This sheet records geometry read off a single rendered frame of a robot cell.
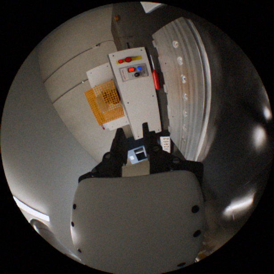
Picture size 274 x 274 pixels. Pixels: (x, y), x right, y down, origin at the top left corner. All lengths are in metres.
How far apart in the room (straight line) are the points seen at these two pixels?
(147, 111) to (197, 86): 0.40
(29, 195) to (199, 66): 1.85
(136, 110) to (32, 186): 1.74
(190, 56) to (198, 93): 0.08
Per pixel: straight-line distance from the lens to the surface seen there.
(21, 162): 1.71
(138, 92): 0.50
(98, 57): 2.09
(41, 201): 1.78
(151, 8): 0.43
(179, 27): 0.24
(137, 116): 0.54
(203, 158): 0.34
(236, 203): 0.32
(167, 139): 0.54
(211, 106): 0.22
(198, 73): 0.21
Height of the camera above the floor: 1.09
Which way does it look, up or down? 1 degrees down
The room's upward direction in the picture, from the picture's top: 109 degrees counter-clockwise
